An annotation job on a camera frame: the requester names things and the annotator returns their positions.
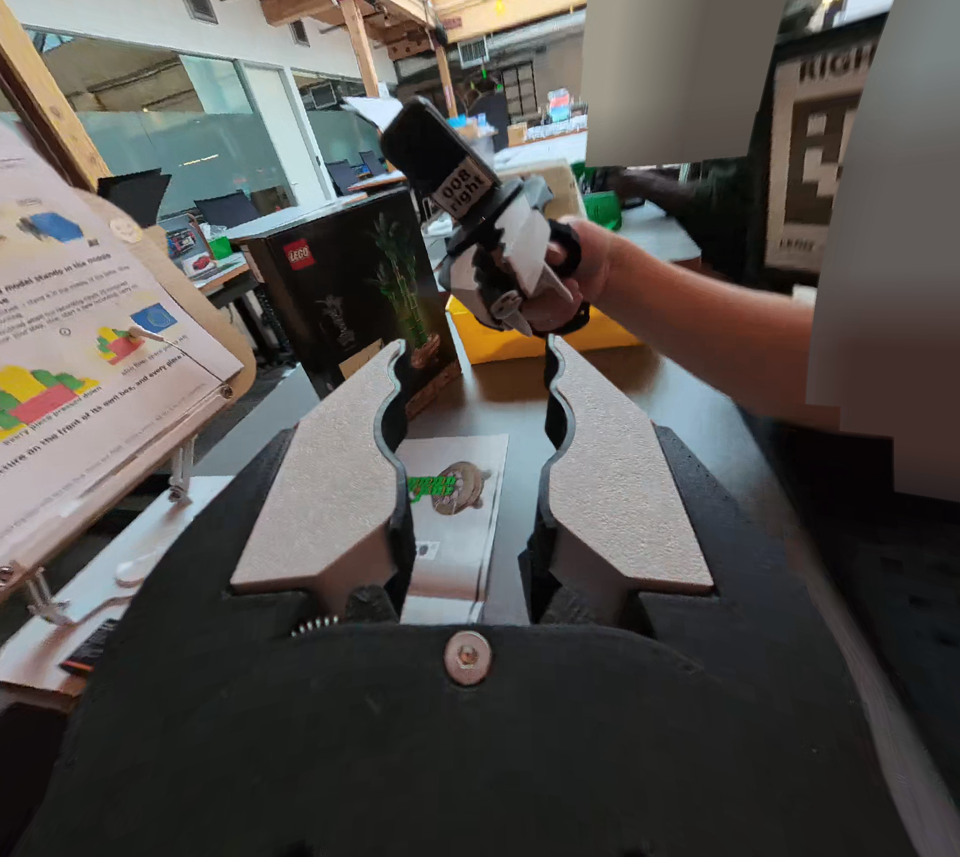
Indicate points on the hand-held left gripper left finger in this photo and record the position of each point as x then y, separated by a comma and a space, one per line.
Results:
315, 497

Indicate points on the black framed marker sign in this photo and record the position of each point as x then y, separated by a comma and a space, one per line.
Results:
817, 159

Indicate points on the person's right forearm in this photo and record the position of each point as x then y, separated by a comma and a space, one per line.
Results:
712, 332

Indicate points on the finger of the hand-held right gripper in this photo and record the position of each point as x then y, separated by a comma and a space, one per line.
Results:
461, 276
529, 246

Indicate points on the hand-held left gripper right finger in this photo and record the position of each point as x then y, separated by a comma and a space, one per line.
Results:
622, 497

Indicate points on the yellow plastic bin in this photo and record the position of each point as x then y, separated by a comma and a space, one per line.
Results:
510, 343

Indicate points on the white printed panel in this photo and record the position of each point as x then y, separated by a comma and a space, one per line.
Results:
555, 186

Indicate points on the open lego instruction booklet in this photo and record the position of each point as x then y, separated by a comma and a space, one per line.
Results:
457, 534

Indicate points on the green plastic bin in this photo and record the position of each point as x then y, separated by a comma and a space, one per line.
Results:
602, 210

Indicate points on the distant instruction sheet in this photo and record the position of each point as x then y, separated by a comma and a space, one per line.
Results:
367, 107

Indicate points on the task instruction sheet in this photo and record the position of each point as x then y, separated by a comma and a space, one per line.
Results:
75, 347

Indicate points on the black lego set box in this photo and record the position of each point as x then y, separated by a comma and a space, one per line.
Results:
330, 302

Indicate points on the person's right hand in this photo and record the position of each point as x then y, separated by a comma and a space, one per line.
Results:
596, 264

